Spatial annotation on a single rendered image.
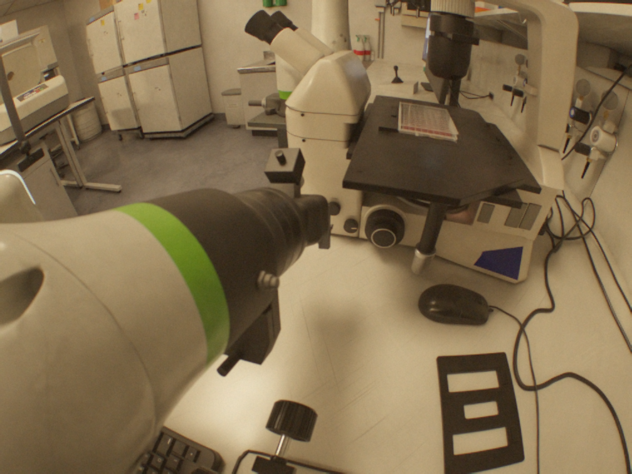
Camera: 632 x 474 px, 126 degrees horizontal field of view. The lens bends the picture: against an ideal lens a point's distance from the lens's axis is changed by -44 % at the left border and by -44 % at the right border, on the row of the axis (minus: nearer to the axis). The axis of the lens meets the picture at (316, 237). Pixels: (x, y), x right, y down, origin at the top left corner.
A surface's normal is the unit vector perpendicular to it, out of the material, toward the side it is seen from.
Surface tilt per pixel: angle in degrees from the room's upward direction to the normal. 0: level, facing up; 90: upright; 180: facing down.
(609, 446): 0
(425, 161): 0
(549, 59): 90
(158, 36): 90
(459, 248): 81
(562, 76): 90
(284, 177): 113
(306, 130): 90
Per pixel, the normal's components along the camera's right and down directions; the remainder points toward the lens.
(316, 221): 0.80, 0.16
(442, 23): -0.76, 0.45
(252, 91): -0.26, 0.65
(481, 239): -0.23, -0.01
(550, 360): -0.03, -0.75
